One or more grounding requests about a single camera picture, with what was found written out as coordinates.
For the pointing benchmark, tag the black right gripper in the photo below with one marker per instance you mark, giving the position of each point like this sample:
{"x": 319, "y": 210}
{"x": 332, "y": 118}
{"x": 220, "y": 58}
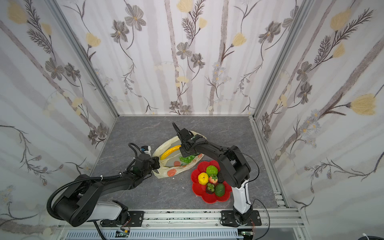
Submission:
{"x": 186, "y": 141}

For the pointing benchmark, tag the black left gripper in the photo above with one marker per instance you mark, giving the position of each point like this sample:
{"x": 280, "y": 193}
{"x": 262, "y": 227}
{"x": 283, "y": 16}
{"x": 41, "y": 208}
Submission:
{"x": 153, "y": 163}

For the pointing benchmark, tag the green fake grape bunch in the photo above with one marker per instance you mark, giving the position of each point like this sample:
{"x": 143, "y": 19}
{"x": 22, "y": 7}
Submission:
{"x": 187, "y": 160}

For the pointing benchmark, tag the yellow fake banana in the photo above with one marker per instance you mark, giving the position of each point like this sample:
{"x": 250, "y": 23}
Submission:
{"x": 169, "y": 152}

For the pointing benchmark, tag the pale yellow plastic bag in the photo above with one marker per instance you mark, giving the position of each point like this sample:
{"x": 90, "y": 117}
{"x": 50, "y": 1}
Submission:
{"x": 172, "y": 166}

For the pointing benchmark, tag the bright green fake fruit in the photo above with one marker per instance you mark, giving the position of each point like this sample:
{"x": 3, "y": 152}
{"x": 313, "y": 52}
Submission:
{"x": 212, "y": 170}

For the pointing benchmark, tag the yellow fake lemon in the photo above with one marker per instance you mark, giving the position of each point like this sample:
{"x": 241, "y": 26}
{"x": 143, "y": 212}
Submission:
{"x": 203, "y": 179}

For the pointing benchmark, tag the fake red strawberry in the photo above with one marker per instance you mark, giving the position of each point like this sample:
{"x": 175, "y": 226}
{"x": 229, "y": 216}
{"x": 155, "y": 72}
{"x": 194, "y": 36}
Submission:
{"x": 213, "y": 179}

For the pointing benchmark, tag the red flower-shaped plastic bowl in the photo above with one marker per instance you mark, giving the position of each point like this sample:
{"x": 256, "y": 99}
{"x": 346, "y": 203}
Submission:
{"x": 200, "y": 190}

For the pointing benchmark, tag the dark brown fake fruit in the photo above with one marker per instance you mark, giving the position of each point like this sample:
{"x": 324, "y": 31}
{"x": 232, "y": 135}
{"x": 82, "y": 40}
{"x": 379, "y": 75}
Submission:
{"x": 207, "y": 190}

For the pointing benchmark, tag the dark green fake fruit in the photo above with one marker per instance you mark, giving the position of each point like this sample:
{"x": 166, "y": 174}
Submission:
{"x": 220, "y": 190}

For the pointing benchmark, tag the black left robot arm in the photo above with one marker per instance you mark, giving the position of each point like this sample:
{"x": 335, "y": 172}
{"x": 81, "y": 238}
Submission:
{"x": 78, "y": 202}

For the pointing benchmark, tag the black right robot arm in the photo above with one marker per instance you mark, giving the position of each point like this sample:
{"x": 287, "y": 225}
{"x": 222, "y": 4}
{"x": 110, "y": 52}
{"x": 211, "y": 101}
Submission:
{"x": 234, "y": 167}

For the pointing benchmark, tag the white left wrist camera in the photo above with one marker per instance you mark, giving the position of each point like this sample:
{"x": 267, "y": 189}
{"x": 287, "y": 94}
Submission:
{"x": 146, "y": 150}

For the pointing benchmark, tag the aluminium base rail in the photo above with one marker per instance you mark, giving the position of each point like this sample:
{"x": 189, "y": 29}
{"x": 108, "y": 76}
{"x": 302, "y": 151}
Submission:
{"x": 210, "y": 224}

